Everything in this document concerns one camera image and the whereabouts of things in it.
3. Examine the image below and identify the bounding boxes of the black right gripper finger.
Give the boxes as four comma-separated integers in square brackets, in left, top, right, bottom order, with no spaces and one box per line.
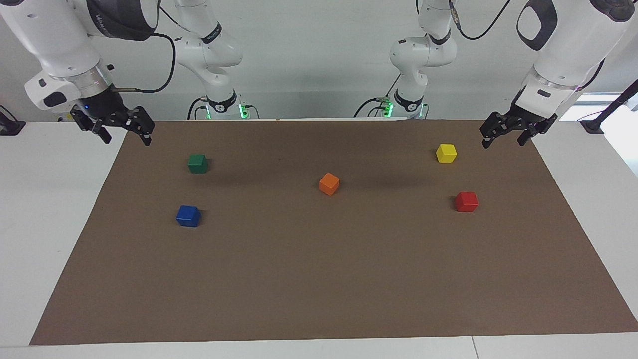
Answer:
[92,122,113,144]
[131,106,155,147]

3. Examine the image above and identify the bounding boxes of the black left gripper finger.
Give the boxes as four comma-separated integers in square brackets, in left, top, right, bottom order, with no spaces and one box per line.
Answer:
[517,127,541,147]
[479,112,505,149]

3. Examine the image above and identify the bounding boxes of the red wooden block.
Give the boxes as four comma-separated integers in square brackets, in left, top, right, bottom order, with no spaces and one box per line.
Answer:
[455,191,479,213]

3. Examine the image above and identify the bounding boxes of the blue wooden block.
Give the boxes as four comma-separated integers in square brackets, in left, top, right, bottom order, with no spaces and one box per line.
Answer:
[176,205,201,228]

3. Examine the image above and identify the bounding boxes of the orange wooden block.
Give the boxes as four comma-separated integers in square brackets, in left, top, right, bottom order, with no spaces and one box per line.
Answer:
[319,173,340,196]

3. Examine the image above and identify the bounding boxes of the black slanted stand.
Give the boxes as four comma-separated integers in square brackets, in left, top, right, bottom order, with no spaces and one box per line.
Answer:
[580,79,638,134]

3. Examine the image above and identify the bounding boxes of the small black table clamp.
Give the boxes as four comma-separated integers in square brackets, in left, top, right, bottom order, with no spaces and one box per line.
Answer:
[0,105,26,136]

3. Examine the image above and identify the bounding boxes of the brown paper table mat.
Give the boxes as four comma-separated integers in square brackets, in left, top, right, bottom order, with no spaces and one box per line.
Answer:
[30,119,638,346]

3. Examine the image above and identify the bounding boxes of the black base cable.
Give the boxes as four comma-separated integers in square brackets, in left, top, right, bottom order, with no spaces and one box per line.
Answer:
[354,97,388,118]
[188,97,209,120]

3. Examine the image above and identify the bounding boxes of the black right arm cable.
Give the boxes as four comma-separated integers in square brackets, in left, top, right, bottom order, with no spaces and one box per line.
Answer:
[111,5,178,94]

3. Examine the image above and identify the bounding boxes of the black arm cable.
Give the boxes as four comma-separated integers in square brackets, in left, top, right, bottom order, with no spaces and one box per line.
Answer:
[448,0,513,41]
[111,5,178,94]

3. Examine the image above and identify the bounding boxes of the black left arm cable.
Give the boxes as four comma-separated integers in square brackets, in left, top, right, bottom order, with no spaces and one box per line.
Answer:
[448,0,513,41]

